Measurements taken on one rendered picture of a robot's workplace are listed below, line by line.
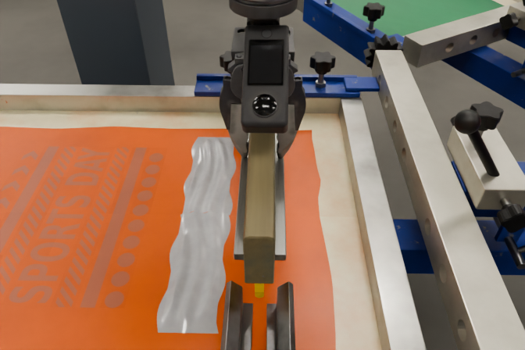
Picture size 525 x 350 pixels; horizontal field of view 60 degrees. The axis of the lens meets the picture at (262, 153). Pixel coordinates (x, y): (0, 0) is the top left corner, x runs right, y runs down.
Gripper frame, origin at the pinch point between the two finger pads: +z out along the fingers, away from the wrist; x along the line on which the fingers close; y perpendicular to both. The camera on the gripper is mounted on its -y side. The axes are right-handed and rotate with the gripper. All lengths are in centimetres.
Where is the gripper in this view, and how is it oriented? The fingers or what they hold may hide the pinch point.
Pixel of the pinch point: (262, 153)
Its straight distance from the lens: 58.5
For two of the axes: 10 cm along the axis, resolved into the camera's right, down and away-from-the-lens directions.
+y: 0.2, -6.5, 7.6
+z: 0.0, 7.6, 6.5
